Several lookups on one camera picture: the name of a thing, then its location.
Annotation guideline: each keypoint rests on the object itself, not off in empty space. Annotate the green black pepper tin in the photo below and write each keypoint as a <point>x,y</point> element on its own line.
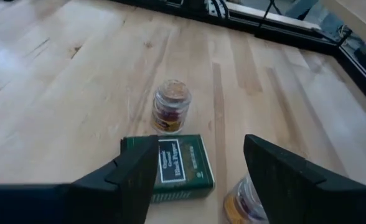
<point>183,168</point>

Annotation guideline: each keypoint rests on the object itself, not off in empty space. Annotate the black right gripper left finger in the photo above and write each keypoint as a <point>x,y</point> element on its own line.
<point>77,205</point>

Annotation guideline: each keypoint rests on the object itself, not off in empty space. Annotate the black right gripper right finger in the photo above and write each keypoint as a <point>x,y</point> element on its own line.
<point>310,199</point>

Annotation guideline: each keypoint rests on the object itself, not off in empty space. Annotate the small cork-topped glass jar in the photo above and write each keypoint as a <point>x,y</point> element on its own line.
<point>239,202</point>
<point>170,109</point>

